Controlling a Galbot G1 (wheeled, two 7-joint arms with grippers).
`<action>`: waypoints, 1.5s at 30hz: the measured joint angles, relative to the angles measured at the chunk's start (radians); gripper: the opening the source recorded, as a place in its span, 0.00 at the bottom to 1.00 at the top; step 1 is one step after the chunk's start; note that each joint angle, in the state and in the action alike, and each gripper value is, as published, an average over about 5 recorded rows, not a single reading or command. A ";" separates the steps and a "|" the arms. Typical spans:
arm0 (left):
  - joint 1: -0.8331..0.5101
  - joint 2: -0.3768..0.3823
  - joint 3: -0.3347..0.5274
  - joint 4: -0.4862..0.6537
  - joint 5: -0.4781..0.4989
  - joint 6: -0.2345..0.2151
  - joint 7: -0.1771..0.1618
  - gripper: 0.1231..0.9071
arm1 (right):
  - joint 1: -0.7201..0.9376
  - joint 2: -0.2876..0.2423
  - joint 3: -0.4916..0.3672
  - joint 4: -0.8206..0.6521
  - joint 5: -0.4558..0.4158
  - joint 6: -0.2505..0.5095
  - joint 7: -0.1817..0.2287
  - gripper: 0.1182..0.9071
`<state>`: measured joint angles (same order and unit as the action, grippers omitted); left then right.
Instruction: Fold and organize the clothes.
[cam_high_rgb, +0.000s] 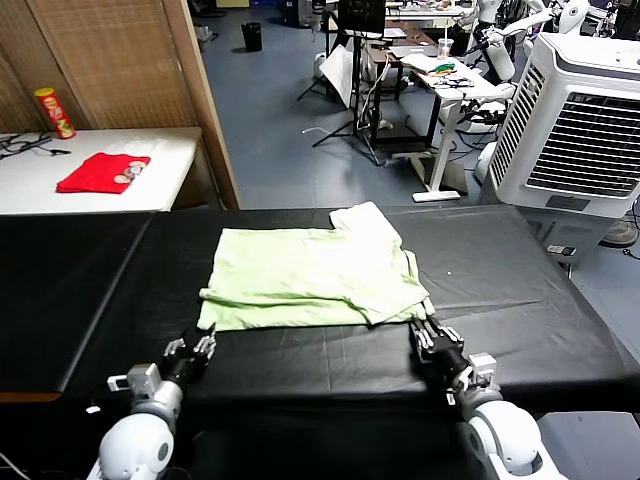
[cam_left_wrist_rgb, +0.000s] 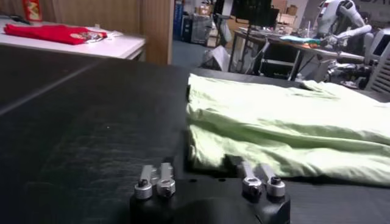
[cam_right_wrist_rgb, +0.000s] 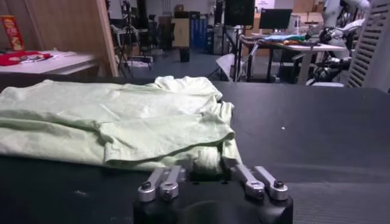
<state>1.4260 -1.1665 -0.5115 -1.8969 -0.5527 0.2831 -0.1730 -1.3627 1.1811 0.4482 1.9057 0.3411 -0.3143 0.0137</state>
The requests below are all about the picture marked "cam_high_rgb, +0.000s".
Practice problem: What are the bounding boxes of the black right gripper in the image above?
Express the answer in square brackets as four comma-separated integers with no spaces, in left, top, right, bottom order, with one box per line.
[409,319,474,389]

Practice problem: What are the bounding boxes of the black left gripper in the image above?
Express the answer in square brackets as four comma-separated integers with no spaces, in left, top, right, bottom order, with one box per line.
[161,322,218,386]

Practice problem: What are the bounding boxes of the light green t-shirt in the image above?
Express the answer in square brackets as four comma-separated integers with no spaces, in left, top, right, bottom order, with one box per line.
[197,200,432,332]

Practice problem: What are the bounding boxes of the white side table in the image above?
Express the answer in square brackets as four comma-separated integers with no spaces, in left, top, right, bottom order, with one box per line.
[0,126,204,217]

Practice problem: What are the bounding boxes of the red folded shirt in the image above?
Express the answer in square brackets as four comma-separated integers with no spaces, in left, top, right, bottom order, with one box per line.
[56,152,152,195]

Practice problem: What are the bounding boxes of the white standing desk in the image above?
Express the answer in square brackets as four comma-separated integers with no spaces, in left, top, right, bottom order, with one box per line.
[399,49,507,204]

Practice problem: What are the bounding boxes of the black tripod stand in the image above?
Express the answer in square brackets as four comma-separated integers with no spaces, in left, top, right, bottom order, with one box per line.
[310,29,397,167]

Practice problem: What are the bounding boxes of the white air cooler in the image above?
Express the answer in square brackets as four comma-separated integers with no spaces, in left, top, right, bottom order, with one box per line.
[487,31,640,261]

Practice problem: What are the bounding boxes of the red chips can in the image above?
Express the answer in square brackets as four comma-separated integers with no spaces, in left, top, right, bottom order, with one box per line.
[33,87,77,140]

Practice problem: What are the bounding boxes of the white reflector board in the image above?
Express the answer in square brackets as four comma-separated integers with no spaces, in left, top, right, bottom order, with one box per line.
[318,43,354,109]

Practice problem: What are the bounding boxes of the wooden folding screen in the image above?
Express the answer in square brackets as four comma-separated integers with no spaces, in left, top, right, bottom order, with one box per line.
[0,0,242,211]

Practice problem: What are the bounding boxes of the white humanoid robot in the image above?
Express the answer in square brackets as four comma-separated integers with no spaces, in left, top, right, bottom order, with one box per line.
[468,0,591,85]

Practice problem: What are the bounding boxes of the black trash bin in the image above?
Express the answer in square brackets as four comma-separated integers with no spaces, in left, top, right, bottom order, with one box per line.
[240,21,264,53]

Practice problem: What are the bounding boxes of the black monitor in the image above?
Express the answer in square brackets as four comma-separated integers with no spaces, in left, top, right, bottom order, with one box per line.
[337,0,388,39]

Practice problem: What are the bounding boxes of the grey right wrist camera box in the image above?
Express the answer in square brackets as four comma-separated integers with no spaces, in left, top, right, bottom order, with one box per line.
[466,351,500,390]

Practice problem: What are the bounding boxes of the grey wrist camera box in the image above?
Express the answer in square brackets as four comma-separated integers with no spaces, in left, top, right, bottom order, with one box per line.
[106,363,162,395]
[466,351,500,390]

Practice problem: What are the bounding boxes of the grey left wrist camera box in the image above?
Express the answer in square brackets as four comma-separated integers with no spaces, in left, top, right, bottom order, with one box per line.
[106,363,162,395]

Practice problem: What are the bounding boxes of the black cables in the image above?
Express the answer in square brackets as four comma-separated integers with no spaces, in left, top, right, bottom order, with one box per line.
[0,130,72,161]

